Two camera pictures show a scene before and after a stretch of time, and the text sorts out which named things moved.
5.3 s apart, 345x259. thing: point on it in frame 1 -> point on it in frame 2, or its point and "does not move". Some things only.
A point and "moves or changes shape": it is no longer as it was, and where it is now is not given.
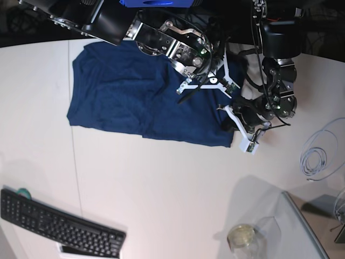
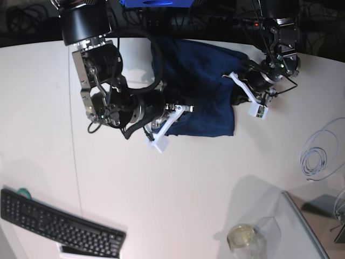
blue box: x=158 y=3 does not move
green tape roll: x=24 y=192 does not move
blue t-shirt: x=121 y=88 moves or changes shape
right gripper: x=247 y=110 -> x=258 y=81
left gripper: x=218 y=51 -> x=152 y=108
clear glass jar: x=261 y=240 does not move
